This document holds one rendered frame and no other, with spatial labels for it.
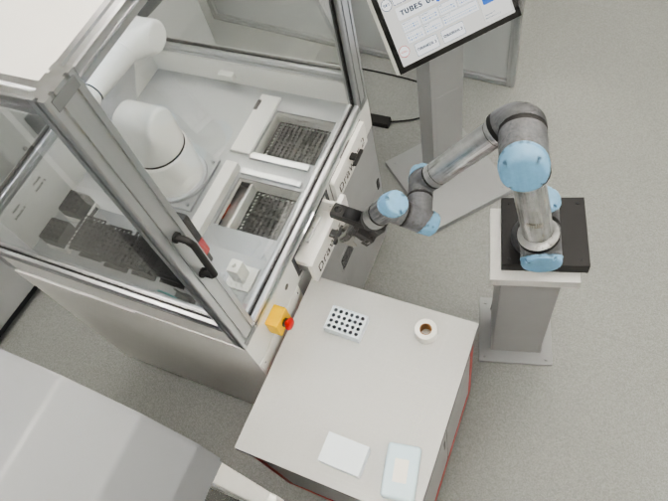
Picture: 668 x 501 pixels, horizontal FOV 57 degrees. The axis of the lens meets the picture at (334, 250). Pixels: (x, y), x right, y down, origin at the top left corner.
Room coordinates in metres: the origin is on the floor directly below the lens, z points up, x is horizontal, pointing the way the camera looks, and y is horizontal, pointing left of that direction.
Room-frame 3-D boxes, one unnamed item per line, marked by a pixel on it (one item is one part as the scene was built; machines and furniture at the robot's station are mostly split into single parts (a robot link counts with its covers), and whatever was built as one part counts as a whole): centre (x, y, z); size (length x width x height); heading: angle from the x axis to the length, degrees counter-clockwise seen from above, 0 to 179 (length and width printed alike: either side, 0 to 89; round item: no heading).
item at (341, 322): (0.83, 0.04, 0.78); 0.12 x 0.08 x 0.04; 50
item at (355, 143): (1.39, -0.16, 0.87); 0.29 x 0.02 x 0.11; 141
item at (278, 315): (0.87, 0.23, 0.88); 0.07 x 0.05 x 0.07; 141
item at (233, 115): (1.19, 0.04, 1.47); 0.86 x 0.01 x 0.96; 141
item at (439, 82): (1.78, -0.67, 0.51); 0.50 x 0.45 x 1.02; 10
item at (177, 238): (0.80, 0.30, 1.45); 0.05 x 0.03 x 0.19; 51
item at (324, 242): (1.11, 0.00, 0.87); 0.29 x 0.02 x 0.11; 141
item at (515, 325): (0.90, -0.63, 0.38); 0.30 x 0.30 x 0.76; 66
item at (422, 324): (0.72, -0.19, 0.78); 0.07 x 0.07 x 0.04
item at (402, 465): (0.35, 0.02, 0.78); 0.15 x 0.10 x 0.04; 151
